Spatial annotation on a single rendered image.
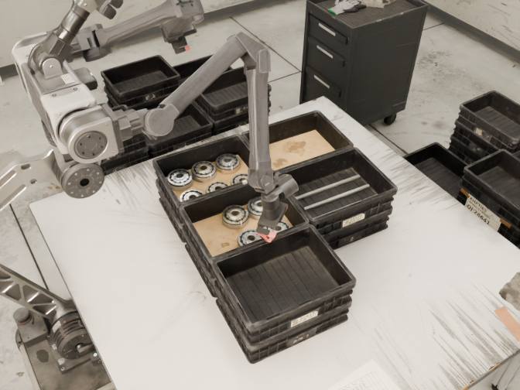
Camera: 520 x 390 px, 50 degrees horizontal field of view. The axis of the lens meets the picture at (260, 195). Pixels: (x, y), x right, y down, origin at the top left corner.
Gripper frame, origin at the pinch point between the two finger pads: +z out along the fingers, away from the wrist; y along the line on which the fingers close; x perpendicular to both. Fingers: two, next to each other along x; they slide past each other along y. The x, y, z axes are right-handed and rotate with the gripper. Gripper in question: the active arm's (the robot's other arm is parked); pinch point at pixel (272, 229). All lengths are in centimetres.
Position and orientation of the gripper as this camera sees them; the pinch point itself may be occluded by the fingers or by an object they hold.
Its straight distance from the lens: 195.6
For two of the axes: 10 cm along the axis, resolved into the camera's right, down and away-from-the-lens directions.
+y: 3.6, -7.5, 5.6
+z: 0.7, 6.2, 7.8
